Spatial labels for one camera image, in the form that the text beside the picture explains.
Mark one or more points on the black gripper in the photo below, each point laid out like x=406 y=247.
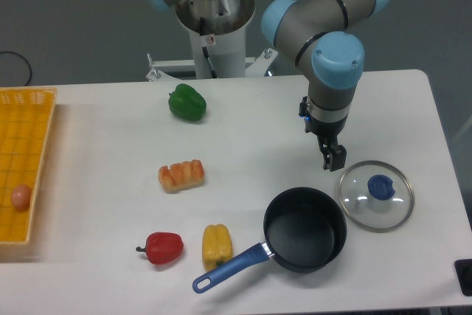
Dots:
x=327 y=125

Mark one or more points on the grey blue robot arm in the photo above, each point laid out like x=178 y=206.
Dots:
x=313 y=36

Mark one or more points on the toy bread loaf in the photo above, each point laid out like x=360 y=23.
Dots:
x=181 y=176

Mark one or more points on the glass lid blue knob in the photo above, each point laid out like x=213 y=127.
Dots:
x=376 y=196

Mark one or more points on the yellow bell pepper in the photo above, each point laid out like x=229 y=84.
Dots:
x=216 y=246

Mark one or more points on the green bell pepper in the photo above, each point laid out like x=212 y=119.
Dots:
x=186 y=103

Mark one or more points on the black box at table edge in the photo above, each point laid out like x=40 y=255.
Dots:
x=464 y=275

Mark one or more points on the red bell pepper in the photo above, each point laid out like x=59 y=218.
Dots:
x=162 y=247

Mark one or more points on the yellow plastic basket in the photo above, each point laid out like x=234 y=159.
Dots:
x=26 y=118

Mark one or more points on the brown egg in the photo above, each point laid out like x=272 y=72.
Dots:
x=21 y=197

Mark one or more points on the black saucepan blue handle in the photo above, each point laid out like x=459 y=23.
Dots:
x=304 y=228

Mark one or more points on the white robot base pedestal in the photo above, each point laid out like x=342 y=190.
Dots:
x=217 y=33

